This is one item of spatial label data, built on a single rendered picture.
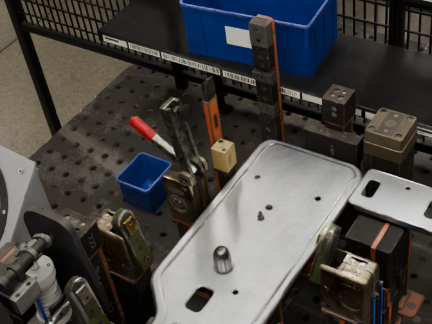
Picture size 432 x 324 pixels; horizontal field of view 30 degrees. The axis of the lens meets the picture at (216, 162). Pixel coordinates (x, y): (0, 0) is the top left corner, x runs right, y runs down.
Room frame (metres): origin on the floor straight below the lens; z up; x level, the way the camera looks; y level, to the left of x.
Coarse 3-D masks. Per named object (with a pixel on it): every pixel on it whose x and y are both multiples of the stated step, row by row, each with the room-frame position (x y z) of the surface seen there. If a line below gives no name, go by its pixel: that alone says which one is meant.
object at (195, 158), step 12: (168, 108) 1.09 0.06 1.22; (180, 108) 1.09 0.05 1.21; (168, 120) 1.08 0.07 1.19; (180, 120) 1.10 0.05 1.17; (168, 132) 1.09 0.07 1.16; (180, 132) 1.10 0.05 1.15; (180, 144) 1.07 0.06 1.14; (192, 144) 1.09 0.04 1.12; (180, 156) 1.08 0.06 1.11; (192, 156) 1.10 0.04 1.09
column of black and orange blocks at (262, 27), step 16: (256, 16) 1.35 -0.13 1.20; (256, 32) 1.32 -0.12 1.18; (272, 32) 1.32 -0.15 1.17; (256, 48) 1.33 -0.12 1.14; (272, 48) 1.32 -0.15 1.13; (256, 64) 1.33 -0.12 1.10; (272, 64) 1.32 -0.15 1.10; (256, 80) 1.33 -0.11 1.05; (272, 80) 1.31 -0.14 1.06; (272, 96) 1.31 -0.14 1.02; (272, 112) 1.31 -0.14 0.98; (272, 128) 1.31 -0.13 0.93
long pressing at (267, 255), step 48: (288, 144) 1.18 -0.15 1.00; (240, 192) 1.07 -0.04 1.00; (288, 192) 1.05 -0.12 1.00; (336, 192) 1.03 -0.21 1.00; (192, 240) 0.97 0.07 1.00; (240, 240) 0.95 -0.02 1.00; (288, 240) 0.93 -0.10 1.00; (192, 288) 0.86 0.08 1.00; (240, 288) 0.85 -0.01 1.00; (288, 288) 0.84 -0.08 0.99
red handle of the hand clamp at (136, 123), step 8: (136, 120) 1.15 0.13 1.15; (136, 128) 1.15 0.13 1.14; (144, 128) 1.14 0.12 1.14; (144, 136) 1.14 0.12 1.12; (152, 136) 1.13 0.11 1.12; (160, 144) 1.12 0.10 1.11; (168, 144) 1.12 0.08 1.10; (168, 152) 1.11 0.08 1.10; (176, 160) 1.10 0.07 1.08; (192, 168) 1.08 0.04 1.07
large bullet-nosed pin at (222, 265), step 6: (222, 246) 0.91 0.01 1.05; (216, 252) 0.90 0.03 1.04; (222, 252) 0.89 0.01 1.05; (228, 252) 0.90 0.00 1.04; (216, 258) 0.89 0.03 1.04; (222, 258) 0.89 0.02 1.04; (228, 258) 0.89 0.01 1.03; (216, 264) 0.89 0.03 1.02; (222, 264) 0.88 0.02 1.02; (228, 264) 0.89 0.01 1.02; (216, 270) 0.89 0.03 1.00; (222, 270) 0.88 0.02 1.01; (228, 270) 0.89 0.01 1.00
